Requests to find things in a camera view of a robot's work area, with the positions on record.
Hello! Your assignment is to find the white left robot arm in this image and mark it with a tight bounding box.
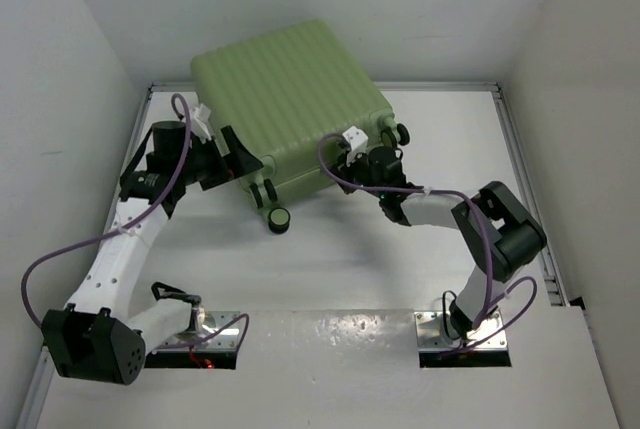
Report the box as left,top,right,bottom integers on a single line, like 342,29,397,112
41,121,263,385

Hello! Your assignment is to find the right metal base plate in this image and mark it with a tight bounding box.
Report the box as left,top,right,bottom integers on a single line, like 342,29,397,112
414,311,508,354

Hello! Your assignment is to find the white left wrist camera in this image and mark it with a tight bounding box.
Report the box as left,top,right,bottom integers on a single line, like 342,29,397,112
190,104,213,141

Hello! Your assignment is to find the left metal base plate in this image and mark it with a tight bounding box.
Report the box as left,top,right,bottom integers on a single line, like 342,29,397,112
156,311,244,352

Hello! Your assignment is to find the green suitcase blue lining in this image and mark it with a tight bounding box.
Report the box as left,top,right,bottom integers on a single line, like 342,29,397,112
190,19,410,234

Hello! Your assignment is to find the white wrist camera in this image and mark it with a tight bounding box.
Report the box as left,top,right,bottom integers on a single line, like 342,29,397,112
190,104,213,141
342,126,369,165

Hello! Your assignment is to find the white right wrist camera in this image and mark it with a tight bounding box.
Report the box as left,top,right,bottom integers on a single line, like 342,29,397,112
342,126,369,165

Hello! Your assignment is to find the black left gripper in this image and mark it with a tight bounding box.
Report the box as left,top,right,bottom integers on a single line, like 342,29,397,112
175,125,262,189

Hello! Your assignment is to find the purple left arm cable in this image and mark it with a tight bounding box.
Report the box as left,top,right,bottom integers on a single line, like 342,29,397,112
20,93,250,355

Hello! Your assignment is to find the metal base plate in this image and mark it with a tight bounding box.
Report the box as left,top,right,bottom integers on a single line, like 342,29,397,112
156,311,244,352
414,311,508,354

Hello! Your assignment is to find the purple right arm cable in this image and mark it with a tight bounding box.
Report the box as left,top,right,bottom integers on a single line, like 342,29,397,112
317,132,539,356

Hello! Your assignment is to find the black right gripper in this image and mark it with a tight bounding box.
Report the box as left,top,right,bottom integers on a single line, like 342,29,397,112
329,146,386,200

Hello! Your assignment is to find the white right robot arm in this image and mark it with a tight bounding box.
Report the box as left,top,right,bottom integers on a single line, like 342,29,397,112
328,147,547,339

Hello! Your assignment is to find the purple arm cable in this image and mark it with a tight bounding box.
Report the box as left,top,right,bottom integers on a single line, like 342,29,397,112
20,93,250,355
317,132,539,356

